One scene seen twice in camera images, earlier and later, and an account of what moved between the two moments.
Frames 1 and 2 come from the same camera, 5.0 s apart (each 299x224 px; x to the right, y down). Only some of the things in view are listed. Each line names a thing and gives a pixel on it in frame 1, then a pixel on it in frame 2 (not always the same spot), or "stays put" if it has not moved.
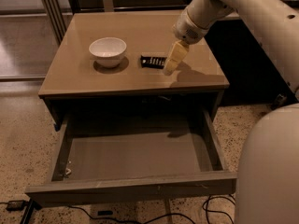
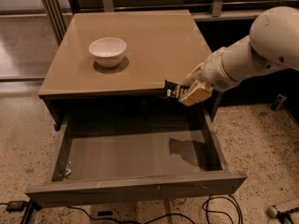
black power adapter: (16, 205) stays put
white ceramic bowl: (108, 51) stays put
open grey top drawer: (109, 156) stays put
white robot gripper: (189, 29) -> (214, 71)
